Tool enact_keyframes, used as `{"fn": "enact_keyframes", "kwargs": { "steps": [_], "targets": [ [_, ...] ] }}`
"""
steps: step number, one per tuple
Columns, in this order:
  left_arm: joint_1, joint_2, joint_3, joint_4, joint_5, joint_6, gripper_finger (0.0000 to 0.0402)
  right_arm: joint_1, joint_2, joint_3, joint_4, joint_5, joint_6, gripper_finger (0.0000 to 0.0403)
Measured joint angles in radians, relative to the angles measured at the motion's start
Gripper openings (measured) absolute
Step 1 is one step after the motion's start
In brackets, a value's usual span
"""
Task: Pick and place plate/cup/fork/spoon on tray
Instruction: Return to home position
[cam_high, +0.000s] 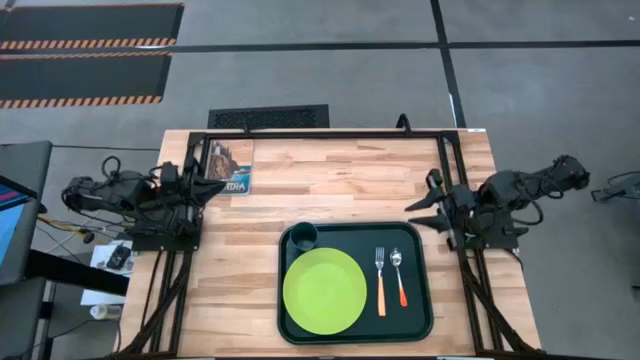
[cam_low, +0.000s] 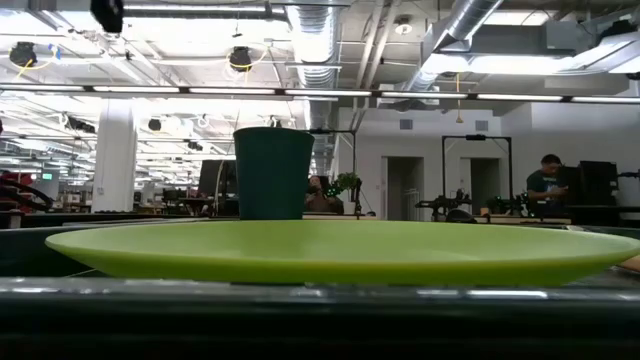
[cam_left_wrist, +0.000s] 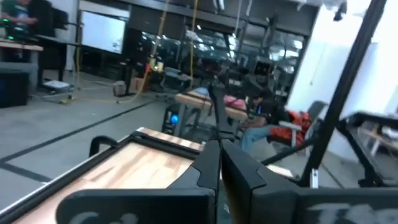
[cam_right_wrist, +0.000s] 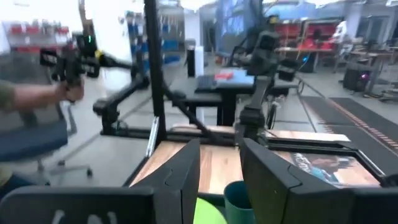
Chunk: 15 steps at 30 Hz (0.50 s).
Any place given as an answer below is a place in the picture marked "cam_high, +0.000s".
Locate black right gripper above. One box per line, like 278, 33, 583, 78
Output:
403, 184, 482, 242

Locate black perforated floor mat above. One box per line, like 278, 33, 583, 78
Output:
207, 103, 331, 130

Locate teal plastic cup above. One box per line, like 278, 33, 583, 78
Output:
288, 221, 320, 253

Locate lime green plate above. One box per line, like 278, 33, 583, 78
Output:
282, 247, 369, 336

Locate orange-handled metal fork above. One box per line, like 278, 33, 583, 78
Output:
374, 245, 388, 318

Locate white papers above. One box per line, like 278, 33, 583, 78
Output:
79, 239, 135, 307

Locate computer monitor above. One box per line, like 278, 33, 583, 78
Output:
0, 174, 41, 287

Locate black handheld device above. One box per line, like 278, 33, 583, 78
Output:
105, 243, 132, 271

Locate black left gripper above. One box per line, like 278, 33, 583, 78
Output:
161, 166, 228, 222

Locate black aluminium table frame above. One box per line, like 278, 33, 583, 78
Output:
112, 128, 546, 360

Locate clear plastic bottle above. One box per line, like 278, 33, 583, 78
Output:
89, 303, 123, 320

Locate black orange-striped floor mat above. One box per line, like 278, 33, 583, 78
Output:
0, 2, 186, 51
0, 51, 174, 110

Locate orange-handled metal spoon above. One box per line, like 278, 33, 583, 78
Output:
389, 246, 409, 309

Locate illustrated book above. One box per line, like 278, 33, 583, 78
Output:
204, 138, 255, 197

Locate teal bowl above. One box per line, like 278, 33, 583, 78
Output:
277, 221, 435, 346

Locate yellow cable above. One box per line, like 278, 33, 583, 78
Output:
37, 214, 87, 237

